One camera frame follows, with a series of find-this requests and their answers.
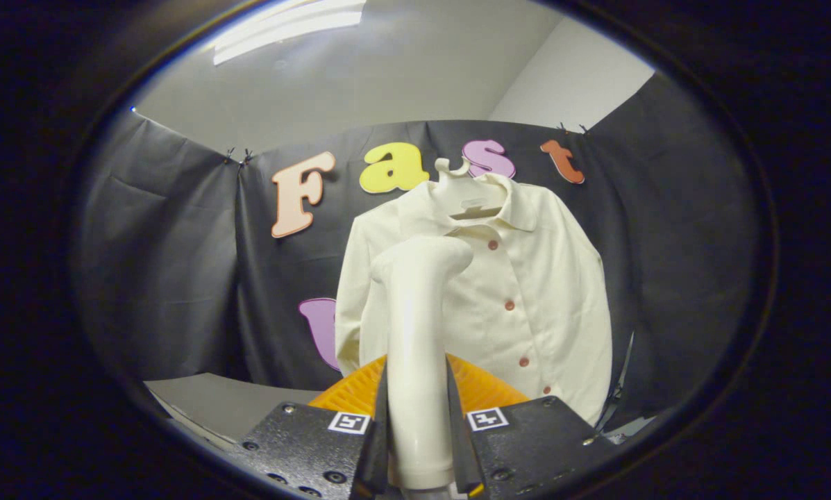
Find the black backdrop cloth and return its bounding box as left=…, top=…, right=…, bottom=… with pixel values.
left=72, top=73, right=763, bottom=435

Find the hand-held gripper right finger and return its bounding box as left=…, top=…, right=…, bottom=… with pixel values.
left=445, top=353, right=617, bottom=500

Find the ceiling light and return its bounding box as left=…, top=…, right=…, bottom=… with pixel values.
left=212, top=0, right=367, bottom=67

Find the grey cabinet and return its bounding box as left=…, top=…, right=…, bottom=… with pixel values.
left=143, top=373, right=334, bottom=453

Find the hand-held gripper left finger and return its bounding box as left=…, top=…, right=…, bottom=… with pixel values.
left=238, top=354, right=392, bottom=500

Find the cream plastic hanger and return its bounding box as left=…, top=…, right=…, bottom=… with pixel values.
left=435, top=158, right=510, bottom=222

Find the cream button-up shirt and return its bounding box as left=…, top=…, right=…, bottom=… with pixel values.
left=334, top=174, right=614, bottom=426

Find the cream garment steamer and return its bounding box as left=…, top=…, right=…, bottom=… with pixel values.
left=370, top=236, right=474, bottom=500

